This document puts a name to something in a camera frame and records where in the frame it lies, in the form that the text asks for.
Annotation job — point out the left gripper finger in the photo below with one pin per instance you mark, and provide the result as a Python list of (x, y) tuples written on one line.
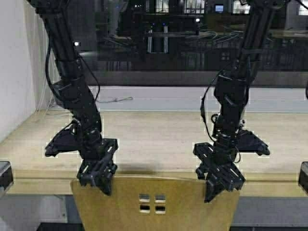
[(85, 179), (105, 185)]

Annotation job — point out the yellow wooden chair with cutouts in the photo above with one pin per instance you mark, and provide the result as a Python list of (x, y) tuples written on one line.
[(143, 203)]

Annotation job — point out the long wooden counter table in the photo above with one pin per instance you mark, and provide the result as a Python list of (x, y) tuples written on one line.
[(158, 143)]

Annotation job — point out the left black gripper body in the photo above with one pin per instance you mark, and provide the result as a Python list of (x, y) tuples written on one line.
[(101, 165)]

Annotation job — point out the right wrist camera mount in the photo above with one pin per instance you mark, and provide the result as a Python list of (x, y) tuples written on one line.
[(248, 142)]

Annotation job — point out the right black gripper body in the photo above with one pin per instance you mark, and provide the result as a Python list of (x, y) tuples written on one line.
[(216, 165)]

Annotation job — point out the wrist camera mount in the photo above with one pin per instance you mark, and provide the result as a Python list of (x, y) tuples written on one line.
[(64, 141), (248, 142)]

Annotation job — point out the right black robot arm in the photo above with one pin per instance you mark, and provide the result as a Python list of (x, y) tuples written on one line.
[(232, 88)]

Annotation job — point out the dark glass window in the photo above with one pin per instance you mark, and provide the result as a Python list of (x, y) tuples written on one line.
[(186, 42)]

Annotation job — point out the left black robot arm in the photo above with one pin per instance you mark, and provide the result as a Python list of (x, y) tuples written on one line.
[(66, 79)]

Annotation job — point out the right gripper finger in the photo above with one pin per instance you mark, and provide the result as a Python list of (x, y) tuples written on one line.
[(234, 185), (212, 189)]

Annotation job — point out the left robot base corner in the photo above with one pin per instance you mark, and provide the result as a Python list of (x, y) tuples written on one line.
[(6, 177)]

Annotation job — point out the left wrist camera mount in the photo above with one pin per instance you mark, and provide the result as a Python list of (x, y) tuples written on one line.
[(64, 141)]

